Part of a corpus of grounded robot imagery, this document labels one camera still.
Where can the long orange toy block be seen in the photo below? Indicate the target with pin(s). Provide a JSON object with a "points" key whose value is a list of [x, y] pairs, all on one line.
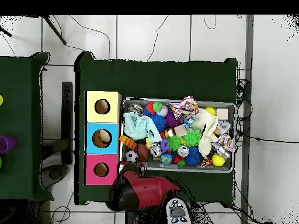
{"points": [[128, 142]]}

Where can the brown toy football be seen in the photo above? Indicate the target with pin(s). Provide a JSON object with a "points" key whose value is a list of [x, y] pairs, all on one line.
{"points": [[143, 151]]}

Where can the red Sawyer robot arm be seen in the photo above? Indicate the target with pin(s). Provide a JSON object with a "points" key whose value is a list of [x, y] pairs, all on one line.
{"points": [[149, 191]]}

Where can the silver mesh bin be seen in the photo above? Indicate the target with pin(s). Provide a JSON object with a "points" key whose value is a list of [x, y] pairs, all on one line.
{"points": [[154, 165]]}

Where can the wooden box with three holes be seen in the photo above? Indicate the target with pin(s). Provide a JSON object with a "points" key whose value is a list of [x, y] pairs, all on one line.
{"points": [[102, 116]]}

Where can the mint green cloth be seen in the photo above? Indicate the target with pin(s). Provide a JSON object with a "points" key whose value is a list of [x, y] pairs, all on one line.
{"points": [[137, 127]]}

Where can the black and white soccer ball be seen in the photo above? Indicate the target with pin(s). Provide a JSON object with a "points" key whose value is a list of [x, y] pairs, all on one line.
{"points": [[131, 156]]}

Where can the colourful polka dot cloth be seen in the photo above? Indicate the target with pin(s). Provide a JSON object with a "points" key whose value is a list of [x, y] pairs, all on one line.
{"points": [[184, 107]]}

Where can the blue globe ball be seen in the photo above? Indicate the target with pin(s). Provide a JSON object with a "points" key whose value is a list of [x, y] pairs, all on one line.
{"points": [[166, 158]]}

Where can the dark green tablecloth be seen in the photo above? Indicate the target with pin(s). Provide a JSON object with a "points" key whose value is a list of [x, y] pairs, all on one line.
{"points": [[163, 79], [21, 116]]}

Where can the blue spiky rubber ball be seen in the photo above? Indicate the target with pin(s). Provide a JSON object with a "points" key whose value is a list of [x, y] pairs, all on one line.
{"points": [[192, 156]]}

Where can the cream yellow cloth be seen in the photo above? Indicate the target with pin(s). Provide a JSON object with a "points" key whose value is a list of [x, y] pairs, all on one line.
{"points": [[210, 123]]}

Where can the yellow ball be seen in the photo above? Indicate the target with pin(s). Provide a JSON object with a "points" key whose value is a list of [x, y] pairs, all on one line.
{"points": [[211, 110], [218, 160]]}

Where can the grey round stand base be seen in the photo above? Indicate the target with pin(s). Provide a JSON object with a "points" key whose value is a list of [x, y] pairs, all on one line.
{"points": [[55, 173]]}

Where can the black tripod leg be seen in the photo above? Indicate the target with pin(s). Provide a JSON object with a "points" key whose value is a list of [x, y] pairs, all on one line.
{"points": [[55, 29], [5, 32]]}

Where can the purple plastic cup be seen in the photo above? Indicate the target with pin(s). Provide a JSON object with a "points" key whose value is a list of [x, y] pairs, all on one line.
{"points": [[2, 145], [11, 142]]}

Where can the lime green ball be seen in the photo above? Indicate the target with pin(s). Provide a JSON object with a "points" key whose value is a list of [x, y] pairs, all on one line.
{"points": [[1, 100]]}

